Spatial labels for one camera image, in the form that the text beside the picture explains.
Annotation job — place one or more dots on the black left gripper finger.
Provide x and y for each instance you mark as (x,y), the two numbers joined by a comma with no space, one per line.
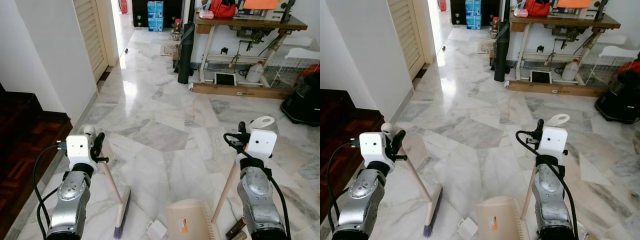
(398,138)
(99,141)

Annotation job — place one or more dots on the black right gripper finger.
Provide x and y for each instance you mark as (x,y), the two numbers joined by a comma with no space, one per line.
(243,127)
(539,125)

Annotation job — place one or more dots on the wooden broom with purple bristles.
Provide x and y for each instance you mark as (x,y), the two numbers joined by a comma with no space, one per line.
(425,186)
(116,187)

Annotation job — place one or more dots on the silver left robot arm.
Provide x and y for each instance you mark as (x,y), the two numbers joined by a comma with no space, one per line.
(361,200)
(70,200)

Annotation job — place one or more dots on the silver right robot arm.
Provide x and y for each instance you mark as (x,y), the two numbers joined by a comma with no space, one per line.
(257,200)
(550,200)

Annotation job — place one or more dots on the small beige floor mat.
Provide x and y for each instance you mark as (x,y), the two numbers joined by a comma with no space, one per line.
(485,47)
(167,50)

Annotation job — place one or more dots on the long wooden plank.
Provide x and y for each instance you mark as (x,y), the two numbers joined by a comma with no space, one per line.
(240,91)
(555,89)

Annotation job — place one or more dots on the white plastic jug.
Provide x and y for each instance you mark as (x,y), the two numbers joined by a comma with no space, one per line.
(570,71)
(255,73)

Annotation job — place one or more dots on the black and red vacuum cleaner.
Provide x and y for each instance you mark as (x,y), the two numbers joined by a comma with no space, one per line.
(302,102)
(620,97)

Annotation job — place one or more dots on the black rolled mat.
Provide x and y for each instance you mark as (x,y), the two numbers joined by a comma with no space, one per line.
(501,52)
(185,55)

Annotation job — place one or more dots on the small brown wrapper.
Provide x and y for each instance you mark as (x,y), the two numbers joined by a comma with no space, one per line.
(235,231)

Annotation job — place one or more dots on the white plastic stool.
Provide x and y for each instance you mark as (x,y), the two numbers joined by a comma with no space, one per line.
(620,51)
(302,53)

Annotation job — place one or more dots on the wooden top sewing table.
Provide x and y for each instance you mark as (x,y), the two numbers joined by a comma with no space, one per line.
(250,24)
(565,22)

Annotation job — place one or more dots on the beige louvered door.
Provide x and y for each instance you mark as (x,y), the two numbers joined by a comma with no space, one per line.
(92,35)
(407,32)

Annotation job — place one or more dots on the metal pot stack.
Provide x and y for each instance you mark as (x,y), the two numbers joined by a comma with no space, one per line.
(176,30)
(495,27)

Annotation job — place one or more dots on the beige sewing machine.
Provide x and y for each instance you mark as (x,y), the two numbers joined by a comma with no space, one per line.
(265,15)
(580,13)

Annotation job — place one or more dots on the red bag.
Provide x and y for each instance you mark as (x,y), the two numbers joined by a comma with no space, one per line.
(537,7)
(223,8)

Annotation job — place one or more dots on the blue carton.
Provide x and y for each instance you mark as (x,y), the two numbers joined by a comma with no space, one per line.
(473,7)
(473,22)
(156,24)
(155,9)

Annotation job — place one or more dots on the orange sheet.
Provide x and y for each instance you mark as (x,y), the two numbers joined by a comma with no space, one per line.
(261,3)
(573,3)

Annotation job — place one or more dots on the black cabinet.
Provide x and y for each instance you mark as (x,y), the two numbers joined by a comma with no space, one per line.
(457,11)
(140,12)

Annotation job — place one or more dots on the red fire extinguisher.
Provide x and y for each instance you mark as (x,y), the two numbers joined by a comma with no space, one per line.
(442,4)
(123,6)

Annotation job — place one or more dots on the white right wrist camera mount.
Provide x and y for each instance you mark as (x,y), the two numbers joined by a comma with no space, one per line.
(553,141)
(262,145)

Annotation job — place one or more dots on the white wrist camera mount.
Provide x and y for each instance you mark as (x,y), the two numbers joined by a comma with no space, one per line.
(79,149)
(262,145)
(553,141)
(372,147)

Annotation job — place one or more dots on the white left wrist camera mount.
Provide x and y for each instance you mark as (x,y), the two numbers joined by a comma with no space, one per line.
(372,147)
(79,149)

